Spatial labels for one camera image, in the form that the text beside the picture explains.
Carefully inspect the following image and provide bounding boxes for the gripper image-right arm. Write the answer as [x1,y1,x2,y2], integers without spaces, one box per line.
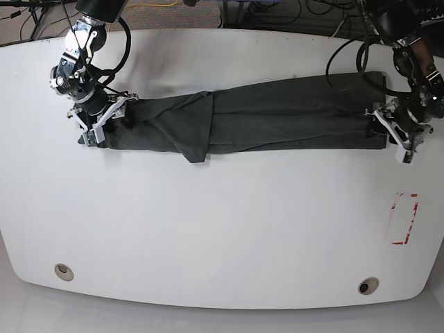
[366,99,433,151]

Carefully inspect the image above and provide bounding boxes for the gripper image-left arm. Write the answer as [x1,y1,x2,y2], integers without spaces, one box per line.
[67,91,139,133]

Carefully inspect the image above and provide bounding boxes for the dark grey T-shirt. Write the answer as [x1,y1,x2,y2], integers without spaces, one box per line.
[100,76,386,163]

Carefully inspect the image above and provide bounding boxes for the red tape rectangle marking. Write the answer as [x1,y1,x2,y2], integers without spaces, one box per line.
[388,193,419,246]

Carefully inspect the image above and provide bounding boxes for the black tripod stand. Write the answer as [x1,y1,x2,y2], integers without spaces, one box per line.
[1,1,80,45]

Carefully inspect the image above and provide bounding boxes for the wrist camera on image-right arm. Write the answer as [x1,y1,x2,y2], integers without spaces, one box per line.
[395,146,416,164]

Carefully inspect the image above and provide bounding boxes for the wrist camera on image-left arm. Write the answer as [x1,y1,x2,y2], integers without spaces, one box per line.
[82,127,105,146]

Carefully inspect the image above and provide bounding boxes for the yellow cable on floor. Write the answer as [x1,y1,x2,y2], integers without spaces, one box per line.
[109,0,180,32]

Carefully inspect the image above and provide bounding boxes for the grey metal frame background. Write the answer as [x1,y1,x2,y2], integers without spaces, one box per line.
[218,1,253,28]

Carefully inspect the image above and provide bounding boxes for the right table cable grommet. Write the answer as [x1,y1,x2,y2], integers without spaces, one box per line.
[358,277,379,296]

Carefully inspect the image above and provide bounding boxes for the table cable grommet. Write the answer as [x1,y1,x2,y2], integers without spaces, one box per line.
[358,277,379,296]
[54,264,74,282]

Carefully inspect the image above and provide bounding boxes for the left table cable grommet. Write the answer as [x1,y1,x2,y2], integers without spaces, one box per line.
[54,264,74,282]

